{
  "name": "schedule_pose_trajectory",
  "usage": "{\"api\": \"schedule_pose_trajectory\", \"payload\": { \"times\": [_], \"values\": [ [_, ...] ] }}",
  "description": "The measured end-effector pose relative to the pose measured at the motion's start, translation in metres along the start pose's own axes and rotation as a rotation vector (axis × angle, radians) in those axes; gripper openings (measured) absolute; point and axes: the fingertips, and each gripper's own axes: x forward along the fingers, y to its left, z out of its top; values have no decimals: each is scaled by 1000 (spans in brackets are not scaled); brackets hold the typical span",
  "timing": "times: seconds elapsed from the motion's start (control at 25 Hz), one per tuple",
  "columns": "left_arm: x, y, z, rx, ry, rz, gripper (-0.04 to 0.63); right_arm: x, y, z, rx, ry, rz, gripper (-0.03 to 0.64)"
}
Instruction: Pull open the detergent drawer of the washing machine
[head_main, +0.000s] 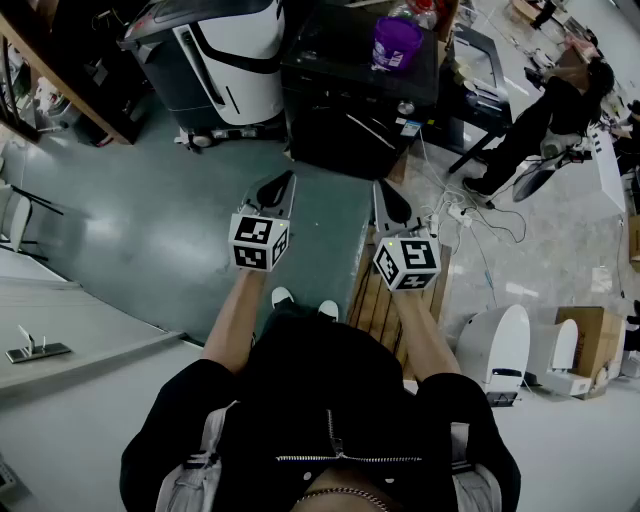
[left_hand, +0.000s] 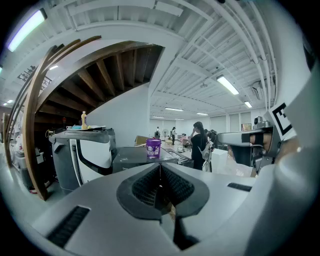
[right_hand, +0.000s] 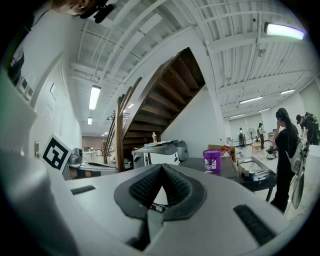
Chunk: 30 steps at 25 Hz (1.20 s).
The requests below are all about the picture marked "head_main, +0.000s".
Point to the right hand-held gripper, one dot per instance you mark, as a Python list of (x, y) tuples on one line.
[(407, 262)]

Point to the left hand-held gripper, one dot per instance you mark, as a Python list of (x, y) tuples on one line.
[(252, 240)]

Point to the person's left forearm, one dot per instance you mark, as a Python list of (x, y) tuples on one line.
[(232, 320)]

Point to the person's right forearm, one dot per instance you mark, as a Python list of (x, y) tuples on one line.
[(425, 335)]

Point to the cardboard box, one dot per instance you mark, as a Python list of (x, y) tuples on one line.
[(602, 340)]

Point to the white power strip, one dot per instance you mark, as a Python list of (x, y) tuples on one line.
[(460, 216)]

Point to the wooden pallet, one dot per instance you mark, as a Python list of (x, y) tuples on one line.
[(372, 305)]

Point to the white plastic floor part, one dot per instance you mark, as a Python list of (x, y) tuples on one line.
[(197, 141)]

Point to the person's left white shoe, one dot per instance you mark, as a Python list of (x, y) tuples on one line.
[(282, 295)]

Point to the person's white shoe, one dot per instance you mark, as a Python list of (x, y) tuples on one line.
[(328, 309), (282, 295)]

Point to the person's right white shoe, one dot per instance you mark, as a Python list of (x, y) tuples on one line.
[(328, 309)]

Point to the person's black trousers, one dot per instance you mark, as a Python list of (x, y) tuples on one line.
[(295, 312)]

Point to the white and black washing machine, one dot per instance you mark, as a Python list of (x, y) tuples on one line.
[(225, 70)]

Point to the black front-loading washing machine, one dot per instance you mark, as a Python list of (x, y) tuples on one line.
[(345, 65)]

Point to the purple plastic bucket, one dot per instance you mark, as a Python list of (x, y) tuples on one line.
[(395, 42)]

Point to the large white rounded appliance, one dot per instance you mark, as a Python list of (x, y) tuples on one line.
[(495, 350)]

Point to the person's black jacket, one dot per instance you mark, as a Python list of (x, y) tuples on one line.
[(320, 400)]

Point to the clear bottle with red cap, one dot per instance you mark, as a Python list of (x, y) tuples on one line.
[(422, 11)]

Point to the small white rounded appliance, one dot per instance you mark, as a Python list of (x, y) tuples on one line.
[(562, 357)]

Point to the grey door panel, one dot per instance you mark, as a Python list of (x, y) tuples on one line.
[(75, 320)]

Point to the black frame table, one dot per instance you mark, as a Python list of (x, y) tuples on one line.
[(480, 75)]

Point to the black frame folding chair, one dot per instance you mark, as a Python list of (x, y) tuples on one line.
[(20, 215)]

